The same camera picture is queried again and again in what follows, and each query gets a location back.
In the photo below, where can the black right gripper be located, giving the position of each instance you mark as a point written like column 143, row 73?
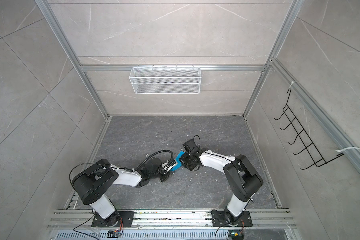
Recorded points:
column 182, row 159

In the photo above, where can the blue square paper sheet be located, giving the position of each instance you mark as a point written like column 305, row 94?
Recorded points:
column 178, row 160

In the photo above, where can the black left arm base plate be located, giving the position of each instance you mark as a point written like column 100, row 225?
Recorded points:
column 114, row 220

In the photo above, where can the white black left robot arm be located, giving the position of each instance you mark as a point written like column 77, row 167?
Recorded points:
column 92, row 183

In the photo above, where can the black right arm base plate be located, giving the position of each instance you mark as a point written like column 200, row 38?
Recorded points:
column 225, row 218

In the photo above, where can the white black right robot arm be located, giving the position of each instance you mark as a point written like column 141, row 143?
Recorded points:
column 243, row 179

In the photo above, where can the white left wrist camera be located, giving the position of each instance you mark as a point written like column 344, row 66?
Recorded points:
column 170, row 164

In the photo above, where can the white wire mesh basket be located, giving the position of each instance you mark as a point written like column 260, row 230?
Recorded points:
column 166, row 80

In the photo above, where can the aluminium front rail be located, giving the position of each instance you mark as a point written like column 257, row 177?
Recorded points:
column 171, row 220

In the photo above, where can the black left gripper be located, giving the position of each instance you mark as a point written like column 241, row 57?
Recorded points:
column 168, row 174

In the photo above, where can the black wire hook rack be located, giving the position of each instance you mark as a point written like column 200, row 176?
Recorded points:
column 302, row 135

